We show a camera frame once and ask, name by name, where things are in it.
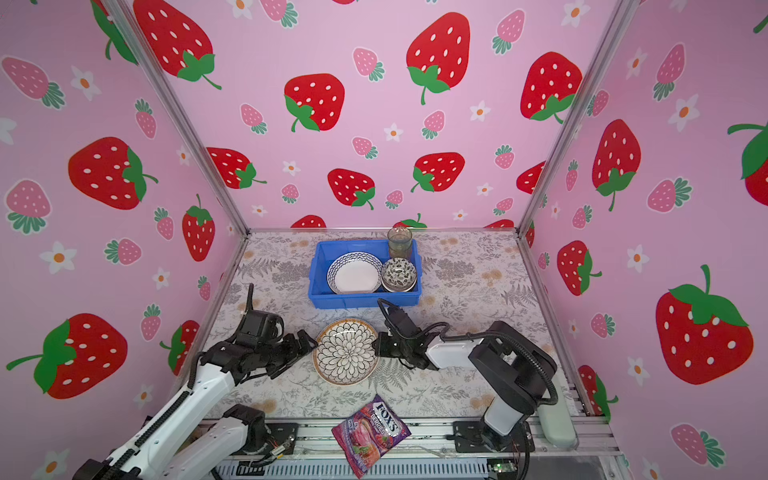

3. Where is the yellow transparent cup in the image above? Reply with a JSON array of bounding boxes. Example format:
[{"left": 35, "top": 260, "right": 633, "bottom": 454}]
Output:
[{"left": 388, "top": 242, "right": 413, "bottom": 260}]

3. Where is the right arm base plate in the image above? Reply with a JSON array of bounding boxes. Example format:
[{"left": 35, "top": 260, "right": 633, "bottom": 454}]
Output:
[{"left": 447, "top": 420, "right": 535, "bottom": 454}]

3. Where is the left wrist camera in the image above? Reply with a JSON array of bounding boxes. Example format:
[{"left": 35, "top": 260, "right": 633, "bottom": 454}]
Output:
[{"left": 236, "top": 310, "right": 284, "bottom": 348}]

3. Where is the purple Fox's candy bag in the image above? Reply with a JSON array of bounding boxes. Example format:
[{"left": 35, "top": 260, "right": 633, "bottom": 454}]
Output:
[{"left": 331, "top": 395, "right": 411, "bottom": 479}]

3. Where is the flower pattern plate brown rim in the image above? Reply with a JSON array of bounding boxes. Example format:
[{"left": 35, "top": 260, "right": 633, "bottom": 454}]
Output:
[{"left": 313, "top": 318, "right": 379, "bottom": 386}]

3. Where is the blue plastic bin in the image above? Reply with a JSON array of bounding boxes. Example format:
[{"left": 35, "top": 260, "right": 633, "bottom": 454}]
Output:
[{"left": 308, "top": 239, "right": 423, "bottom": 309}]

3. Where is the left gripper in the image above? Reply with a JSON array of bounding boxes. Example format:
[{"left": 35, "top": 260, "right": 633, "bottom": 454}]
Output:
[{"left": 260, "top": 327, "right": 320, "bottom": 376}]

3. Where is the white plate with patterned rim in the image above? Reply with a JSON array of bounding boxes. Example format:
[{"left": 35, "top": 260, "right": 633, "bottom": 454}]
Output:
[{"left": 326, "top": 252, "right": 383, "bottom": 295}]

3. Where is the pale green oblong case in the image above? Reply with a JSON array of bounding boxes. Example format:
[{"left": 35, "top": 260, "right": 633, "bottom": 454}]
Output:
[{"left": 537, "top": 372, "right": 578, "bottom": 450}]

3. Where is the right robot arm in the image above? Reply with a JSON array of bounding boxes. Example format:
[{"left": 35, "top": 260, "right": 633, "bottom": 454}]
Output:
[{"left": 371, "top": 321, "right": 559, "bottom": 452}]

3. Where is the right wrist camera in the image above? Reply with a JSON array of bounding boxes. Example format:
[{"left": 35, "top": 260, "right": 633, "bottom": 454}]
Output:
[{"left": 381, "top": 301, "right": 422, "bottom": 339}]

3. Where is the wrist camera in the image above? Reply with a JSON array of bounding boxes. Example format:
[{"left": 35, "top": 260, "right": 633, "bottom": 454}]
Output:
[
  {"left": 381, "top": 301, "right": 422, "bottom": 339},
  {"left": 236, "top": 310, "right": 284, "bottom": 348}
]

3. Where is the purple striped bowl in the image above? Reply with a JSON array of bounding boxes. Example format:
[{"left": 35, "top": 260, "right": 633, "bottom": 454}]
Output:
[{"left": 382, "top": 282, "right": 416, "bottom": 293}]

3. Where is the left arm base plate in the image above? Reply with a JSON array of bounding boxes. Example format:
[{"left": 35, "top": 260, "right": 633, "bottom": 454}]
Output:
[{"left": 238, "top": 422, "right": 299, "bottom": 456}]

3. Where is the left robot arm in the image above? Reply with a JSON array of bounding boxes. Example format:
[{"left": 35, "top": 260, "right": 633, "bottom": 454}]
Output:
[{"left": 73, "top": 330, "right": 318, "bottom": 479}]

